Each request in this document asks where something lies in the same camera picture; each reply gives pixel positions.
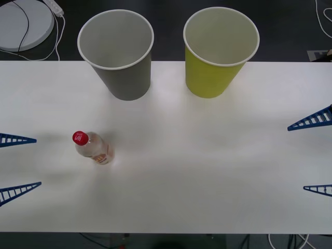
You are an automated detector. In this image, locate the white power strip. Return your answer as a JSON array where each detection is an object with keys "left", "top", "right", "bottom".
[{"left": 43, "top": 0, "right": 64, "bottom": 16}]

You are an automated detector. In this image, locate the yellow-green plastic bin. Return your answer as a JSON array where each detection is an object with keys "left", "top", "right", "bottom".
[{"left": 183, "top": 6, "right": 260, "bottom": 99}]

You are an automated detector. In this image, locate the white round disc base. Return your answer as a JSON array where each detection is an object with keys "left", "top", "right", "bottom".
[{"left": 0, "top": 0, "right": 56, "bottom": 51}]

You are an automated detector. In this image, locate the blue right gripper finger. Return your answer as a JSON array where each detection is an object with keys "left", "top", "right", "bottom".
[
  {"left": 287, "top": 103, "right": 332, "bottom": 132},
  {"left": 303, "top": 184, "right": 332, "bottom": 197}
]

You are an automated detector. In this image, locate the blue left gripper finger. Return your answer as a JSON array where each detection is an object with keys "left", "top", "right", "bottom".
[
  {"left": 0, "top": 133, "right": 37, "bottom": 149},
  {"left": 0, "top": 182, "right": 42, "bottom": 208}
]

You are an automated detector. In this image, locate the thin black cable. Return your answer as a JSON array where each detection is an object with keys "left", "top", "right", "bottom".
[{"left": 11, "top": 0, "right": 29, "bottom": 52}]

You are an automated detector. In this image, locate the clear bottle with red cap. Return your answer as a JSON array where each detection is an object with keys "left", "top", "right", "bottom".
[{"left": 72, "top": 130, "right": 115, "bottom": 166}]

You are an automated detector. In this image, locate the grey plastic bin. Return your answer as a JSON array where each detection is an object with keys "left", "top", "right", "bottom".
[{"left": 77, "top": 9, "right": 155, "bottom": 101}]

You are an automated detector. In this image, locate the white floor cable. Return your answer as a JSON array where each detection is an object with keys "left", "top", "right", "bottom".
[{"left": 268, "top": 233, "right": 312, "bottom": 249}]

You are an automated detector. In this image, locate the grey marker plate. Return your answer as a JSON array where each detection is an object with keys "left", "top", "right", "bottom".
[{"left": 307, "top": 48, "right": 332, "bottom": 62}]

